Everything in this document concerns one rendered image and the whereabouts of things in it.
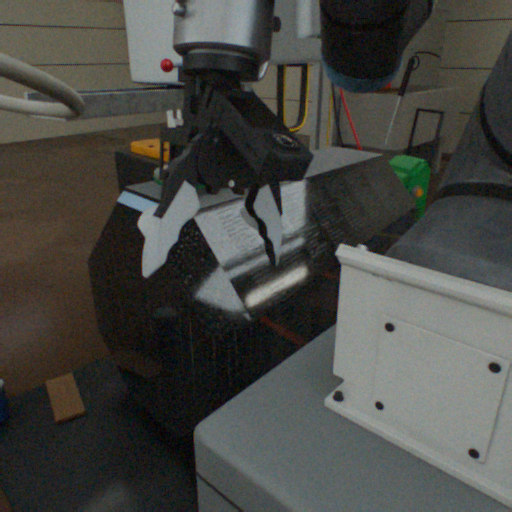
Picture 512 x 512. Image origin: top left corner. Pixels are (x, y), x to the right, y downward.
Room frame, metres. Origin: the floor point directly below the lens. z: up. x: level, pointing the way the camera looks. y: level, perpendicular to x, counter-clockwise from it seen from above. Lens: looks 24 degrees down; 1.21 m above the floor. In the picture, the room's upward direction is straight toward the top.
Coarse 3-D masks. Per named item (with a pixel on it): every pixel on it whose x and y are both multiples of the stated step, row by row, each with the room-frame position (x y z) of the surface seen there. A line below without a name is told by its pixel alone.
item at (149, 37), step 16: (128, 0) 1.36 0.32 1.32; (144, 0) 1.33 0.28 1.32; (160, 0) 1.30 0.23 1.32; (128, 16) 1.36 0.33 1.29; (144, 16) 1.33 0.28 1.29; (160, 16) 1.31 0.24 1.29; (128, 32) 1.37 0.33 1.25; (144, 32) 1.34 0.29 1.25; (160, 32) 1.31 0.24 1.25; (128, 48) 1.37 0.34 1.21; (144, 48) 1.34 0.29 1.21; (160, 48) 1.31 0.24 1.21; (144, 64) 1.34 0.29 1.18; (144, 80) 1.35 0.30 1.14; (160, 80) 1.32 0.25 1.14; (176, 80) 1.29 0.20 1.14
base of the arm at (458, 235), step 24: (456, 192) 0.43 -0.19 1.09; (480, 192) 0.41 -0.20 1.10; (504, 192) 0.40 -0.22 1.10; (432, 216) 0.43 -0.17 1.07; (456, 216) 0.40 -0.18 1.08; (480, 216) 0.39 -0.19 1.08; (504, 216) 0.38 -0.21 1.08; (408, 240) 0.43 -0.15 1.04; (432, 240) 0.39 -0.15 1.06; (456, 240) 0.37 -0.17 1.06; (480, 240) 0.37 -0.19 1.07; (504, 240) 0.36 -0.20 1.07; (432, 264) 0.37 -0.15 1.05; (456, 264) 0.35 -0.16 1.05; (480, 264) 0.35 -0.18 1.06; (504, 264) 0.34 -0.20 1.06; (504, 288) 0.33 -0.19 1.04
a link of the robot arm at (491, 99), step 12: (504, 48) 0.41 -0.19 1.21; (504, 60) 0.39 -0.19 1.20; (492, 72) 0.43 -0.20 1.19; (504, 72) 0.39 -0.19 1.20; (492, 84) 0.42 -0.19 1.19; (504, 84) 0.39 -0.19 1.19; (492, 96) 0.41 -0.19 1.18; (504, 96) 0.39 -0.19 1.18; (492, 108) 0.41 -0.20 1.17; (504, 108) 0.39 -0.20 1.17; (492, 120) 0.41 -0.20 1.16; (504, 120) 0.39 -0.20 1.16; (504, 132) 0.40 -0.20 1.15; (504, 144) 0.40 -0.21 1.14
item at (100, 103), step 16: (32, 96) 1.05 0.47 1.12; (80, 96) 1.02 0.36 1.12; (96, 96) 1.05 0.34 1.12; (112, 96) 1.09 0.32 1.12; (128, 96) 1.13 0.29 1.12; (144, 96) 1.18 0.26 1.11; (160, 96) 1.22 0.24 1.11; (176, 96) 1.27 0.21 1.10; (96, 112) 1.05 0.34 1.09; (112, 112) 1.09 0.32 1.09; (128, 112) 1.13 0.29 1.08; (144, 112) 1.17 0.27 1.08
